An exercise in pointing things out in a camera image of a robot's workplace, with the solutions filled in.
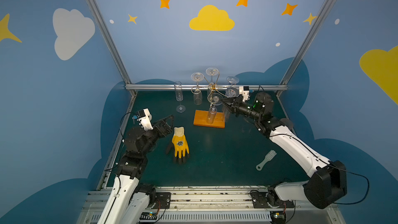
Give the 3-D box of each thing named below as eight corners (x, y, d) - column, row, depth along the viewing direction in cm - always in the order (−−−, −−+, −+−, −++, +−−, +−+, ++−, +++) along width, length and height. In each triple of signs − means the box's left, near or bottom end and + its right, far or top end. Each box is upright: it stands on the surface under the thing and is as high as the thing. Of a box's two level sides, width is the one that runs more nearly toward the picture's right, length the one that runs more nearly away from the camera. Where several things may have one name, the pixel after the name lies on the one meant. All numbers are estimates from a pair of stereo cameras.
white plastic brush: (259, 172, 86) (260, 171, 84) (254, 167, 87) (255, 166, 86) (276, 154, 92) (277, 152, 91) (271, 150, 94) (272, 148, 92)
